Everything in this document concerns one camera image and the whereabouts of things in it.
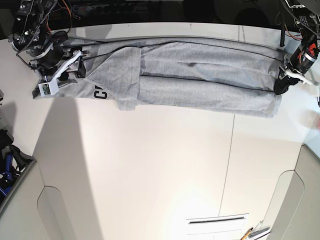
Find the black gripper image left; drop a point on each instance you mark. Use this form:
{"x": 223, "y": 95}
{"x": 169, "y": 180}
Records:
{"x": 46, "y": 62}

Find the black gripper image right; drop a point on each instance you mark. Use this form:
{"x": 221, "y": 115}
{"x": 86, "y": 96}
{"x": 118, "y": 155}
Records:
{"x": 294, "y": 68}

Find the grey T-shirt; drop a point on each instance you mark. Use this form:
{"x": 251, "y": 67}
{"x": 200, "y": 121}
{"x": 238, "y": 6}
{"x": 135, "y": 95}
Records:
{"x": 202, "y": 73}

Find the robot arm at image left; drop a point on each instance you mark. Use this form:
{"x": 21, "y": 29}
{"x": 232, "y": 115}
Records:
{"x": 36, "y": 45}

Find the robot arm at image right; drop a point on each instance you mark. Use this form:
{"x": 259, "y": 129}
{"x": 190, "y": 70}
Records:
{"x": 306, "y": 16}

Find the black power strip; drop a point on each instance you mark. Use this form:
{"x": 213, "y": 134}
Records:
{"x": 85, "y": 10}

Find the blue and black clutter left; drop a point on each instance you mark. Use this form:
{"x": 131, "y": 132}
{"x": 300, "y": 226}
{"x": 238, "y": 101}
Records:
{"x": 12, "y": 163}

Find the yellow pencil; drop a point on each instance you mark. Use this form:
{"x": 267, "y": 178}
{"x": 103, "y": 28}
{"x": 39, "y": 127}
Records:
{"x": 247, "y": 233}

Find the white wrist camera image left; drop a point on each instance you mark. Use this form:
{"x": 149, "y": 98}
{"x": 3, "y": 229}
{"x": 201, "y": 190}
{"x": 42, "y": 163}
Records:
{"x": 48, "y": 88}

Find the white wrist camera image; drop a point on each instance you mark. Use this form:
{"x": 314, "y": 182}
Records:
{"x": 48, "y": 88}
{"x": 314, "y": 91}

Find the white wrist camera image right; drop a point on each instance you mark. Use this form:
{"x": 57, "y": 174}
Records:
{"x": 314, "y": 91}

